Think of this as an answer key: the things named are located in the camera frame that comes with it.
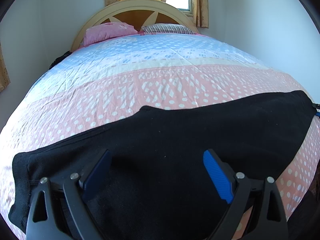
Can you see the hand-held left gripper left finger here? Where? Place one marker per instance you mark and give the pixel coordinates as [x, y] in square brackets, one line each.
[96, 172]

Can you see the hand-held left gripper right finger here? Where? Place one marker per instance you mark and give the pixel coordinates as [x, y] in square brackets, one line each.
[218, 177]

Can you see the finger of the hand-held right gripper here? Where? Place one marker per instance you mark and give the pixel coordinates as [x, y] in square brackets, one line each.
[317, 110]

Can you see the black pants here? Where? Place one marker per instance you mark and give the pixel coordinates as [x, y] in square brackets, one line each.
[162, 155]

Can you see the polka dot bed sheet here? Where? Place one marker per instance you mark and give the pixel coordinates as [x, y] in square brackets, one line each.
[155, 80]

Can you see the dark cloth beside bed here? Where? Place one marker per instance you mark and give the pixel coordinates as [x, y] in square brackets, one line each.
[60, 58]

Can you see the long yellow floral curtain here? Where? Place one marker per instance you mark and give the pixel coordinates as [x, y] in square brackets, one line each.
[3, 67]

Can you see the pink pillow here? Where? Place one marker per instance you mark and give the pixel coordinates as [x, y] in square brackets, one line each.
[107, 32]

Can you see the striped pillow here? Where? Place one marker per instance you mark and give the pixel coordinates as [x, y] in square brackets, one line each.
[167, 28]

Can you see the narrow yellow curtain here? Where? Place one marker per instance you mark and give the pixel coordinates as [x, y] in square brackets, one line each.
[201, 2]

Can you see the arched wooden headboard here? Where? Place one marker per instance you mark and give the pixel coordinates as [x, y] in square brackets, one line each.
[130, 10]

